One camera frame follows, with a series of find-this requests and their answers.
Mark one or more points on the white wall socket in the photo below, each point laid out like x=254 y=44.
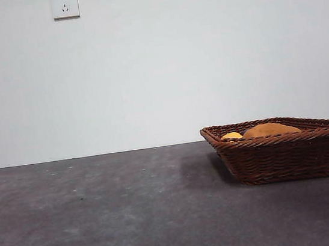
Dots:
x=64 y=5

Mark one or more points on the yellow corn cob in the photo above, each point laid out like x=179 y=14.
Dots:
x=231 y=135

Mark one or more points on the brown potato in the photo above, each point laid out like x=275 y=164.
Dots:
x=268 y=130

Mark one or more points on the brown woven wicker basket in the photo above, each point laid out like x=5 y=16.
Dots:
x=284 y=158

